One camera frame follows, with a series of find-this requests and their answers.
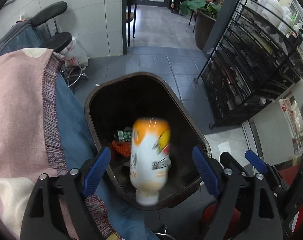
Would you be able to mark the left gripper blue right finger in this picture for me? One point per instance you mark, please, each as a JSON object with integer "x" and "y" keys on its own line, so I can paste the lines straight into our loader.
{"x": 206, "y": 172}

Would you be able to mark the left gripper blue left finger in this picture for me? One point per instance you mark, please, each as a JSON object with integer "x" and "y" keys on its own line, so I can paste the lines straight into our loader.
{"x": 93, "y": 170}

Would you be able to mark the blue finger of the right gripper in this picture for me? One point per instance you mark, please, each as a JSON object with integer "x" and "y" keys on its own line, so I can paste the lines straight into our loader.
{"x": 256, "y": 162}

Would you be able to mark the white orange drink bottle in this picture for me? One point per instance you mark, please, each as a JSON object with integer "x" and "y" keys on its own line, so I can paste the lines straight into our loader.
{"x": 149, "y": 159}

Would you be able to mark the dark brown trash bin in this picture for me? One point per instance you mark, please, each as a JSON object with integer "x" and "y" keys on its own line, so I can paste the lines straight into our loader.
{"x": 116, "y": 105}

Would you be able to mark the blue bed sheet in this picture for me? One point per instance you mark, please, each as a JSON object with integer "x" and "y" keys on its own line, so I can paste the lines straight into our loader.
{"x": 114, "y": 218}

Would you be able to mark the orange foam fruit net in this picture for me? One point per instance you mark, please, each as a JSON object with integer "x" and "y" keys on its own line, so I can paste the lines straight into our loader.
{"x": 123, "y": 148}

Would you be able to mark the green carton in bin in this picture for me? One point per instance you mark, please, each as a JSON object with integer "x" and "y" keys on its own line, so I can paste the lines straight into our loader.
{"x": 124, "y": 135}

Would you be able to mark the pink spotted blanket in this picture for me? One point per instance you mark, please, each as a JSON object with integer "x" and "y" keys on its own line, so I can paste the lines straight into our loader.
{"x": 39, "y": 197}

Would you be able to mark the black metal display rack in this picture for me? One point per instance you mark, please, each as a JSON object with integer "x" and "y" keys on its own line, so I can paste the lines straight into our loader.
{"x": 250, "y": 66}

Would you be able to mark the white plastic bag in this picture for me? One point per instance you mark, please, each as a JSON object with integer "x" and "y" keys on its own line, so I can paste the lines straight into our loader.
{"x": 74, "y": 55}

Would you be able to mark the black swivel stool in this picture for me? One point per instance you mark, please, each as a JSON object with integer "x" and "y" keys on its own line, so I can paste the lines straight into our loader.
{"x": 58, "y": 40}

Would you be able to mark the potted green plant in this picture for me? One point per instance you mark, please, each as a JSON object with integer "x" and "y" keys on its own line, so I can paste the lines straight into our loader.
{"x": 206, "y": 7}

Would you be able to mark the wooden bar stool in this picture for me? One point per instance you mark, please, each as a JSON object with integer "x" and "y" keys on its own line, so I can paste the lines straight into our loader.
{"x": 131, "y": 11}

